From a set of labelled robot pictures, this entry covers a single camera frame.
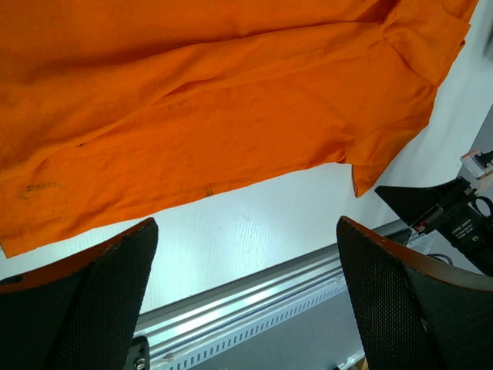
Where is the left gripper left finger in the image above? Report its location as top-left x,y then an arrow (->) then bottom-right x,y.
1,218 -> 159,369

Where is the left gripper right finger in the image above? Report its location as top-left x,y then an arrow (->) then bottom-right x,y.
337,217 -> 492,369

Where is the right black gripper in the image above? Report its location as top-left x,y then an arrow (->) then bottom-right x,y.
375,177 -> 492,276

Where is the orange t shirt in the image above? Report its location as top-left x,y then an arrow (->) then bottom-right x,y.
1,1 -> 477,257

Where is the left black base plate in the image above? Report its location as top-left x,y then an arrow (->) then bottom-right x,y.
123,336 -> 150,370

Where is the aluminium mounting rail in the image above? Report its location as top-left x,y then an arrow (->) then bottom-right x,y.
135,244 -> 345,360

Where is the white slotted cable duct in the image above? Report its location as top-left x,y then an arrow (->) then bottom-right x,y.
150,281 -> 347,369

